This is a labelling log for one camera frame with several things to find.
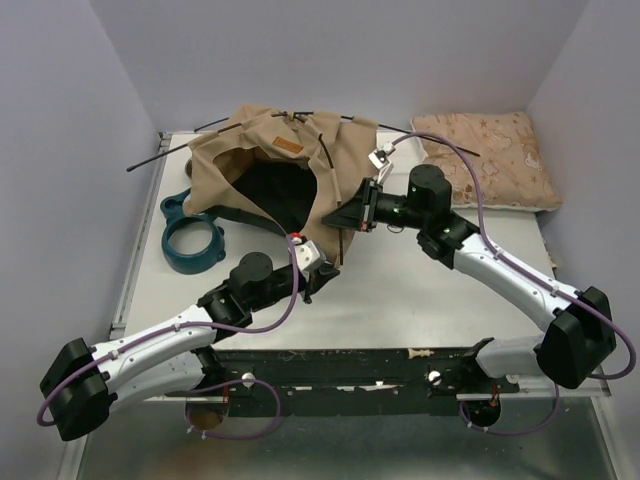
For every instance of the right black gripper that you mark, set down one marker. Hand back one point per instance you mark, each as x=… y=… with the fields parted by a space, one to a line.
x=360 y=212

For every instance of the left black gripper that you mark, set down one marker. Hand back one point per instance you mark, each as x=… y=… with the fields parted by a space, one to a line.
x=309 y=279

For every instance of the beige fabric pet tent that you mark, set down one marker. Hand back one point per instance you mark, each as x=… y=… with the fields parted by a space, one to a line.
x=269 y=194

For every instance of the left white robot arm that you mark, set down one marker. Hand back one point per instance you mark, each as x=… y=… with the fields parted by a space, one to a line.
x=86 y=382

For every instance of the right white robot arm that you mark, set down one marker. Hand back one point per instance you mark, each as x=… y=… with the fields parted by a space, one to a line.
x=575 y=337

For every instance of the steel pet bowl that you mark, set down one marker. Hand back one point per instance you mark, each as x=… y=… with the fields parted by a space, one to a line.
x=189 y=168

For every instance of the white chess piece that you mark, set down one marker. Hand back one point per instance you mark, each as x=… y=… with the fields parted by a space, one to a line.
x=419 y=353

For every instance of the pink patterned pillow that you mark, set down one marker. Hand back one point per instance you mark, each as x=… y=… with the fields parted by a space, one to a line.
x=505 y=156

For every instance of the teal bowl stand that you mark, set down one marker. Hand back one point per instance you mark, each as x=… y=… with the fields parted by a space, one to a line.
x=190 y=244

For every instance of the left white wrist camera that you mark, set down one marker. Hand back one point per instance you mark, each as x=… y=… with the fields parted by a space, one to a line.
x=309 y=256

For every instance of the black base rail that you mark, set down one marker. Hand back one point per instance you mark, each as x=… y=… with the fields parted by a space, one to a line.
x=347 y=382

